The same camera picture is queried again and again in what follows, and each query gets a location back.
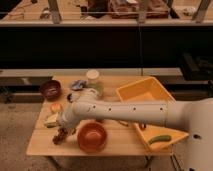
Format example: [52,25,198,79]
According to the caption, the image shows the dark purple grape bunch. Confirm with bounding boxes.
[53,128,68,145]

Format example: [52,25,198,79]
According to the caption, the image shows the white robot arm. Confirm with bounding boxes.
[58,88,213,171]

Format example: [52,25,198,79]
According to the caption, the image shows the orange bowl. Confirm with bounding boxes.
[77,122,107,153]

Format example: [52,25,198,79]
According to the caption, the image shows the clear jar white lid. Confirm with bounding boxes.
[86,69,103,96]

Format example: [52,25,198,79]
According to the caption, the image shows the blue crumpled cloth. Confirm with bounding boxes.
[70,80,86,91]

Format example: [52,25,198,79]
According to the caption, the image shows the yellow banana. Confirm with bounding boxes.
[117,121,129,127]

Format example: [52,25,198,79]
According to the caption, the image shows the yellow plastic tray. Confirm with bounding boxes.
[116,77,188,153]

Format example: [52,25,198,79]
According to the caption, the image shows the red marker pen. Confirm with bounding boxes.
[138,123,146,131]

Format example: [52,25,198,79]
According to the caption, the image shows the orange peach fruit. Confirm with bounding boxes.
[50,103,63,114]

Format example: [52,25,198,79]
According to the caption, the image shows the blue sponge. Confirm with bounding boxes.
[44,114,59,128]

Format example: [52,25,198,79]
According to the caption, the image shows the green cucumber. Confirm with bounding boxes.
[148,135,172,145]

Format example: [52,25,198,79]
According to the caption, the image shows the black brush with handle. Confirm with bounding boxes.
[67,93,73,103]

